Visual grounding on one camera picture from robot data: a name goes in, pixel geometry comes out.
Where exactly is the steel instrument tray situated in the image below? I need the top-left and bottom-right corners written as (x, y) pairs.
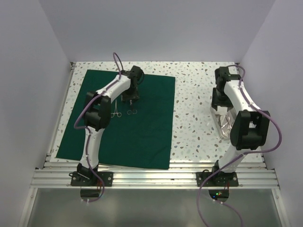
top-left (210, 106), bottom-right (236, 140)

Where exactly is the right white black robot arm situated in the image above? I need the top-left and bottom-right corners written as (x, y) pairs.
top-left (210, 66), bottom-right (270, 186)

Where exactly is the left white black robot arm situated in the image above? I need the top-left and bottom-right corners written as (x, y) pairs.
top-left (73, 66), bottom-right (144, 186)

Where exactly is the green surgical cloth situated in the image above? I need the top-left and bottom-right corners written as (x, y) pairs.
top-left (56, 70), bottom-right (176, 169)

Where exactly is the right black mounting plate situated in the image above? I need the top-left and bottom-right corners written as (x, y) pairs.
top-left (196, 170), bottom-right (239, 187)

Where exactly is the black mounting plate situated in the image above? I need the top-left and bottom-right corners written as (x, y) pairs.
top-left (69, 171), bottom-right (114, 187)
top-left (196, 170), bottom-right (239, 187)

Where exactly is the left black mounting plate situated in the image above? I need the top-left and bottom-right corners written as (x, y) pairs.
top-left (69, 171), bottom-right (114, 187)

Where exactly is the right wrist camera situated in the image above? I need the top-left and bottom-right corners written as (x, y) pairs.
top-left (214, 66), bottom-right (230, 80)

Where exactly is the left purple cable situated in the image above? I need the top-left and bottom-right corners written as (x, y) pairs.
top-left (74, 52), bottom-right (125, 203)

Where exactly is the aluminium rail frame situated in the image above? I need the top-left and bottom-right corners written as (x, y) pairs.
top-left (29, 61), bottom-right (282, 227)

